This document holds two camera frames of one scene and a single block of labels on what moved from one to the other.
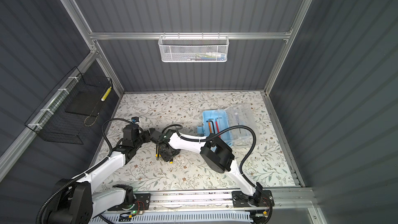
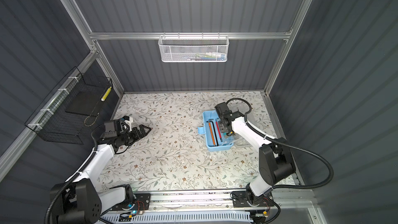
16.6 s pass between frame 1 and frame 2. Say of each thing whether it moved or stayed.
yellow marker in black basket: stayed
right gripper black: moved
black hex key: stayed
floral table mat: stayed
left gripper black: moved
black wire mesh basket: stayed
